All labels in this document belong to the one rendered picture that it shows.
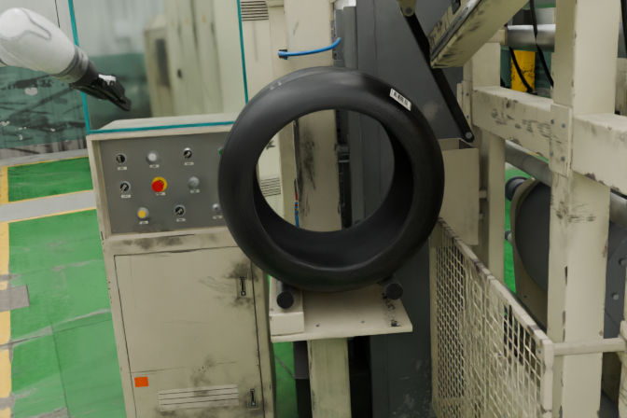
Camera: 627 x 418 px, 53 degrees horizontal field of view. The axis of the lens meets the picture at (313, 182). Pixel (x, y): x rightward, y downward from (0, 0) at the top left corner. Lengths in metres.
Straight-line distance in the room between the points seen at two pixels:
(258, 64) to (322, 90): 3.50
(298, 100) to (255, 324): 1.09
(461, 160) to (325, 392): 0.88
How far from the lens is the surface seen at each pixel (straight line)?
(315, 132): 1.90
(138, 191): 2.30
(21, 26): 1.45
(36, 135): 10.46
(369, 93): 1.52
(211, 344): 2.42
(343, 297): 1.88
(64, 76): 1.56
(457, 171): 1.92
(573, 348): 1.28
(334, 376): 2.18
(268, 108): 1.52
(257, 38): 5.00
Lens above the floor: 1.56
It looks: 13 degrees down
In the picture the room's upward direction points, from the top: 4 degrees counter-clockwise
